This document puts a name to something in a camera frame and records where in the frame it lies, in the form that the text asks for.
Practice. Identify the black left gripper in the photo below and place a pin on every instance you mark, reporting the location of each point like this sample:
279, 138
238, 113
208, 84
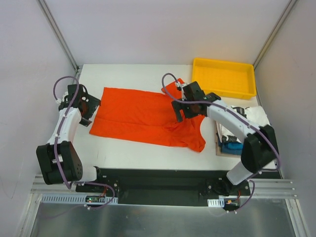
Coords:
91, 108

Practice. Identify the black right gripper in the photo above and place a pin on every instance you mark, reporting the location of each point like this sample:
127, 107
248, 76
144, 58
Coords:
182, 109

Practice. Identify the orange t-shirt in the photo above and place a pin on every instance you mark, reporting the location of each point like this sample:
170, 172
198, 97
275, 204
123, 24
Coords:
147, 117

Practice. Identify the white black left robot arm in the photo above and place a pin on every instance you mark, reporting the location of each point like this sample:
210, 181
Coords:
76, 109

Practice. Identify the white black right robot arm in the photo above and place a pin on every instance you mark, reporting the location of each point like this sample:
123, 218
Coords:
259, 142

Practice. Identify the yellow plastic tray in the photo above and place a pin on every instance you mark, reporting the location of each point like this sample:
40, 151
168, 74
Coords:
225, 78

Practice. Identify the blue folded t-shirt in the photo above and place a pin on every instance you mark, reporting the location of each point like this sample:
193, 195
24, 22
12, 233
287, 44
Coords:
232, 148

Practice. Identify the white printed folded t-shirt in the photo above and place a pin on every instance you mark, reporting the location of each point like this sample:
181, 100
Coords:
254, 114

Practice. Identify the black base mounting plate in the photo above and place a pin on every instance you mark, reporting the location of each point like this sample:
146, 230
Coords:
171, 200

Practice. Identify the left slotted cable duct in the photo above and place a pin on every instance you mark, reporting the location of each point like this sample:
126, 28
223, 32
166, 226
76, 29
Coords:
78, 199

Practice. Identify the slotted cable duct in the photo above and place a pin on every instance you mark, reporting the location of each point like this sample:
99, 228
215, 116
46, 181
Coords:
78, 199
220, 203

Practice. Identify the right slotted cable duct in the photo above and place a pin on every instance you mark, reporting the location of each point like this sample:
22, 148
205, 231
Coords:
220, 203

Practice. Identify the aluminium frame rail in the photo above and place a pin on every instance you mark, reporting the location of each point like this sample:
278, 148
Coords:
261, 188

